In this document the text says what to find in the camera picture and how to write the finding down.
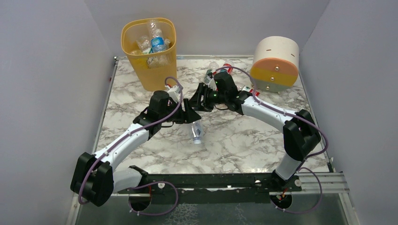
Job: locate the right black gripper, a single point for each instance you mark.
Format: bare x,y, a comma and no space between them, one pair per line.
204,97

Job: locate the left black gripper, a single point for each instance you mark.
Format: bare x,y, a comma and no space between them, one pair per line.
185,111

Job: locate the small clear bottle blue cap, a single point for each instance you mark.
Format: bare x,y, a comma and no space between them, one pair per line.
197,132

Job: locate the clear bottle bright blue label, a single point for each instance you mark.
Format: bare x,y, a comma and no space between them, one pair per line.
157,40

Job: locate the yellow juice bottle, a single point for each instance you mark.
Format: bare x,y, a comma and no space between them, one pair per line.
136,52

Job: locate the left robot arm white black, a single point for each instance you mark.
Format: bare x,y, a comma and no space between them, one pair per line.
93,178

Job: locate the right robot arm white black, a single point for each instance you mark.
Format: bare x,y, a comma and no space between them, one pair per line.
300,136

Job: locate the yellow plastic mesh bin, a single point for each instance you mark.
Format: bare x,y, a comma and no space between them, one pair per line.
151,69

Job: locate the clear bottle dark green label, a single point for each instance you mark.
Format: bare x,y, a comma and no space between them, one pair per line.
213,66

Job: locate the clear bottle red blue label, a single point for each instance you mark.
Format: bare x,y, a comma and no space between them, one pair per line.
228,64

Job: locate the clear bottle red white label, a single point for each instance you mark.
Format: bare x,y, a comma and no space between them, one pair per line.
249,89

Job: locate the white cylindrical container orange lid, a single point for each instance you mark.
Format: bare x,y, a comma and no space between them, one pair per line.
275,64

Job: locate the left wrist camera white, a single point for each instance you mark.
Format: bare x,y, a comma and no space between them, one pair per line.
175,94

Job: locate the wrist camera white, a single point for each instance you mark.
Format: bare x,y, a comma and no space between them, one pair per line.
209,77
175,94

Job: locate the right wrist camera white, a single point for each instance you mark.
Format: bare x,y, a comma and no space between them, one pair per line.
209,77

